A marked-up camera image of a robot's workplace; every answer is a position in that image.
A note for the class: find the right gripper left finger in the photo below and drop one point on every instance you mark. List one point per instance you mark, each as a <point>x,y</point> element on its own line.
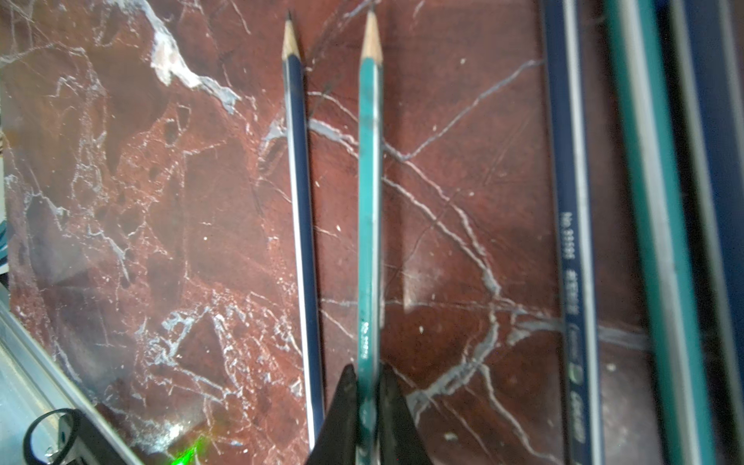
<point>336,444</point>

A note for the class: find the green pencil with eraser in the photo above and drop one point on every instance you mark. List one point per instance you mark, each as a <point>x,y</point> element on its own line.
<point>668,279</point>

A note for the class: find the dark blue printed pencil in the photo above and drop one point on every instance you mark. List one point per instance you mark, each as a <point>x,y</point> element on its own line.
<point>584,433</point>

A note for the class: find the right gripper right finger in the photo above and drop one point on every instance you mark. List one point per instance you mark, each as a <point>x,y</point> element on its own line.
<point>399,440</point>

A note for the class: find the dark blue capped pencil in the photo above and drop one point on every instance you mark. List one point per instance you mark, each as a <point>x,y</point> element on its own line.
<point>713,107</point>

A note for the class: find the aluminium front rail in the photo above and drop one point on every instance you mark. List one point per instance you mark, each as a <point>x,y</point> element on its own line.
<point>38,385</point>

